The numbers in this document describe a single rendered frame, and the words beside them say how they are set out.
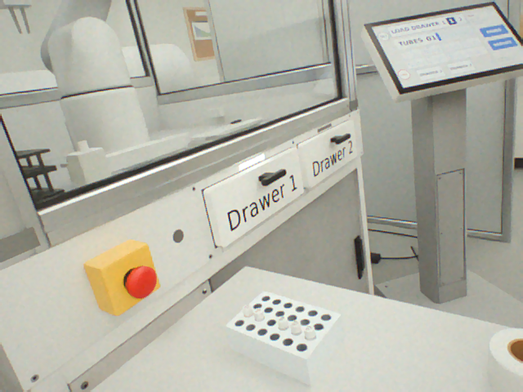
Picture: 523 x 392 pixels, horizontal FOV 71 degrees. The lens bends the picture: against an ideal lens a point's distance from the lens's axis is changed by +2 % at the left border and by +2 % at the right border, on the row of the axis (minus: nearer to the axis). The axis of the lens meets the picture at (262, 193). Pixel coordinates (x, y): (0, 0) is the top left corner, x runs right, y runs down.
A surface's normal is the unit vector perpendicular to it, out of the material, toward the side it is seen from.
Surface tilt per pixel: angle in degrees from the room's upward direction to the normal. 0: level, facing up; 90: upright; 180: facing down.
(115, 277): 90
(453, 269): 90
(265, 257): 90
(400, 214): 90
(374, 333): 0
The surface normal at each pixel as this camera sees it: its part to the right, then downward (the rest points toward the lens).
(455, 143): 0.21, 0.27
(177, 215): 0.79, 0.05
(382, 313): -0.18, -0.94
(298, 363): -0.61, 0.35
